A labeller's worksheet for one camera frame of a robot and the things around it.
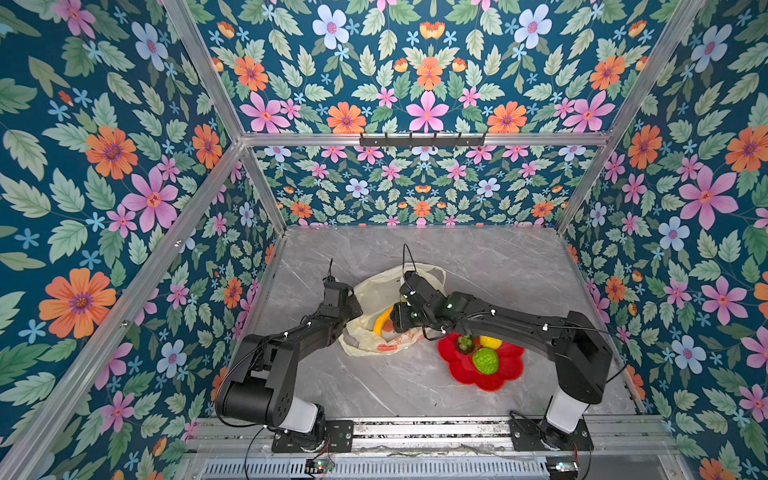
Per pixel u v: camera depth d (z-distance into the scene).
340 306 0.73
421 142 0.92
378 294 1.01
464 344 0.84
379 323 0.91
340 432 0.75
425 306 0.63
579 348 0.50
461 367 0.84
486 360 0.80
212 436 0.75
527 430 0.74
